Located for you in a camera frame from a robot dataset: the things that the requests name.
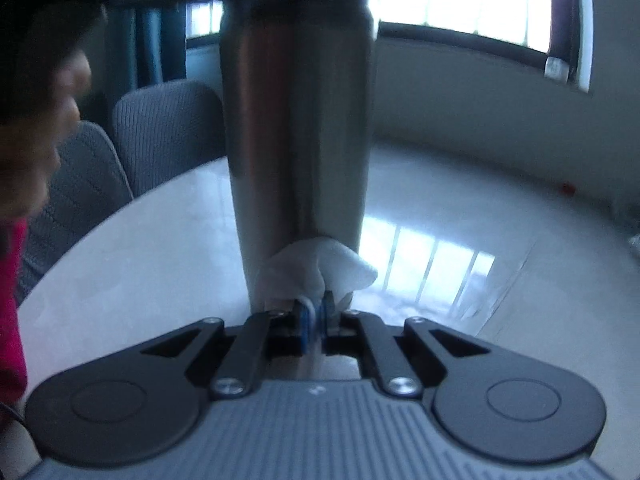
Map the white cleaning cloth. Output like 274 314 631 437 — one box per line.
255 234 379 313

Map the small white sill device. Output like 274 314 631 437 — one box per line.
544 56 571 81

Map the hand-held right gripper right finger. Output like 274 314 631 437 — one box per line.
320 290 497 402

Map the grey fabric chair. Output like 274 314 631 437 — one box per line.
112 80 227 199
16 121 135 306

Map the person's red garment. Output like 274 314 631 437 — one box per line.
0 217 28 403

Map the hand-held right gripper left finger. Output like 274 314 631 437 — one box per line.
136 300 319 402

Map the person's head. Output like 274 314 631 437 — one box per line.
0 0 112 223

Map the dark framed window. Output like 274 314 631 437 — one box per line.
186 0 596 93

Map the teal curtain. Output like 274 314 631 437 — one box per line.
122 5 188 92

